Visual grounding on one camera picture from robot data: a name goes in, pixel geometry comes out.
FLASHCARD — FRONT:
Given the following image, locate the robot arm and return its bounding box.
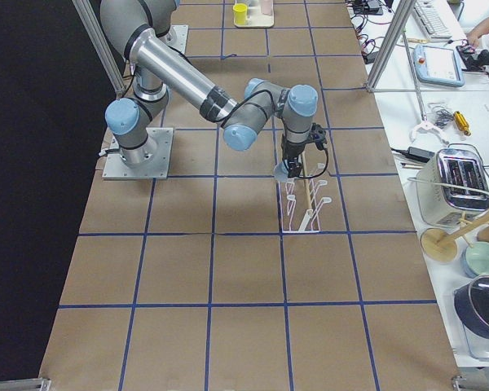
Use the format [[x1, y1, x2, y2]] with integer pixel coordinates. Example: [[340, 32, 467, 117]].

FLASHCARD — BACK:
[[100, 1, 327, 182]]

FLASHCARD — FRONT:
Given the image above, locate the aluminium frame post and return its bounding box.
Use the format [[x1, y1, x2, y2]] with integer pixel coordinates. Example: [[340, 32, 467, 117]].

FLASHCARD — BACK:
[[366, 0, 416, 92]]

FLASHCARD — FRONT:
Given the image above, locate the black power adapter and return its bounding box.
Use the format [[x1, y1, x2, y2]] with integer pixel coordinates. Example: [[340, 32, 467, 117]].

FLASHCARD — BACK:
[[391, 147, 434, 163]]

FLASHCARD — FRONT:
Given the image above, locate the light green bowl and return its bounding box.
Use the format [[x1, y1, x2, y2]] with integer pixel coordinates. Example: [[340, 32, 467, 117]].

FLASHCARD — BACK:
[[461, 242, 489, 278]]

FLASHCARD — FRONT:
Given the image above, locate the white plastic claw tool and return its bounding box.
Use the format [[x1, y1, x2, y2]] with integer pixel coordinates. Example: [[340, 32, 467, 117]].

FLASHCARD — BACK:
[[409, 121, 449, 145]]

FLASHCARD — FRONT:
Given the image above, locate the white keyboard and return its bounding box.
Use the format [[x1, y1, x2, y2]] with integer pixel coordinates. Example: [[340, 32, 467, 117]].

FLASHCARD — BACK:
[[412, 1, 452, 42]]

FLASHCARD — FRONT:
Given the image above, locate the light blue cup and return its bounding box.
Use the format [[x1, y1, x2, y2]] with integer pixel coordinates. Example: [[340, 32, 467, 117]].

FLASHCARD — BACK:
[[273, 160, 289, 183]]

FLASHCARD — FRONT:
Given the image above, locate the blue teach pendant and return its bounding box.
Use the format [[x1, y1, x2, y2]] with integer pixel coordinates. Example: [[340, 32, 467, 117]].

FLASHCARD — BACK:
[[413, 45, 465, 87]]

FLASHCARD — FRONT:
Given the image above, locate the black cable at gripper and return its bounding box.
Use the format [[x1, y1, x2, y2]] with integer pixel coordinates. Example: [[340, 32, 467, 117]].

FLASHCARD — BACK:
[[299, 125, 331, 181]]

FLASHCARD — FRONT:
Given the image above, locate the white wire cup rack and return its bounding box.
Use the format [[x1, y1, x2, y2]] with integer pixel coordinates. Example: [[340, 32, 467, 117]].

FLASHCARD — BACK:
[[279, 155, 333, 234]]

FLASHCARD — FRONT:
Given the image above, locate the wooden mug tree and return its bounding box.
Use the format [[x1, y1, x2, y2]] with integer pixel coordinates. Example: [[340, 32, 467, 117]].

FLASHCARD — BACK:
[[420, 209, 489, 262]]

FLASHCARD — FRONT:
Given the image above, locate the yellow cup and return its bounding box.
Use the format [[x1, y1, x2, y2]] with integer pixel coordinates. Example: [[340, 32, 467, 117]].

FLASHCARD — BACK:
[[232, 2, 248, 26]]

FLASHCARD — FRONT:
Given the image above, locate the dark blue pot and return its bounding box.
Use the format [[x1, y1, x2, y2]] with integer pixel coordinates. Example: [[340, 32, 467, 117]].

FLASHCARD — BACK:
[[454, 275, 489, 339]]

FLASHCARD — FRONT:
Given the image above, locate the yellow screwdriver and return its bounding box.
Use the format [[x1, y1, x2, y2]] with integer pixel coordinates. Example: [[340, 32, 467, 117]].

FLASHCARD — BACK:
[[453, 111, 471, 136]]

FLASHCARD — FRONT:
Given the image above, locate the silver toaster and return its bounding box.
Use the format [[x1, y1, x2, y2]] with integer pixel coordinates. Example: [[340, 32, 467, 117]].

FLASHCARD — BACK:
[[416, 148, 489, 227]]

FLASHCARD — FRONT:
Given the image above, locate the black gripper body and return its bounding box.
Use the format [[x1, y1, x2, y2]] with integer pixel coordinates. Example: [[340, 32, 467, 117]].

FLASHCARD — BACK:
[[281, 136, 305, 167]]

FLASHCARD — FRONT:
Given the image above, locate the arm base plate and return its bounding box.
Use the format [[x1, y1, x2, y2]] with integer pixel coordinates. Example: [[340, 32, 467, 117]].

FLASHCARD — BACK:
[[161, 24, 189, 54], [103, 126, 174, 180]]

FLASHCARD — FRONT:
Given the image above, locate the clear plastic container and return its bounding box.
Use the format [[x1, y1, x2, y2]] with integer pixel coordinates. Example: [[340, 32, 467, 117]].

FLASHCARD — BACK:
[[456, 309, 489, 371]]

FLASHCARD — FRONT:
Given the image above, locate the pink cup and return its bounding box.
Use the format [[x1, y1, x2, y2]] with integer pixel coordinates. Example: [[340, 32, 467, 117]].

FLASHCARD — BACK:
[[259, 0, 273, 16]]

